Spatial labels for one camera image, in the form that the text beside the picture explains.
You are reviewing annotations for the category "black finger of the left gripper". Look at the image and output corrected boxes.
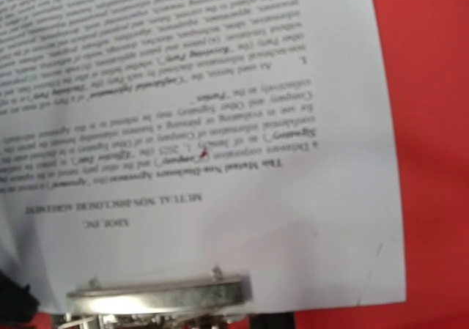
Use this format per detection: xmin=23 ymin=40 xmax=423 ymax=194
xmin=1 ymin=272 xmax=39 ymax=324

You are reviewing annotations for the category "red folder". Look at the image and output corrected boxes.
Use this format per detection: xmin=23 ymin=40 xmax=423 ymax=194
xmin=0 ymin=0 xmax=469 ymax=329

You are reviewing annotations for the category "printed text sheet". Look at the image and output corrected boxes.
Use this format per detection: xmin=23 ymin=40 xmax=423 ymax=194
xmin=1 ymin=0 xmax=406 ymax=313

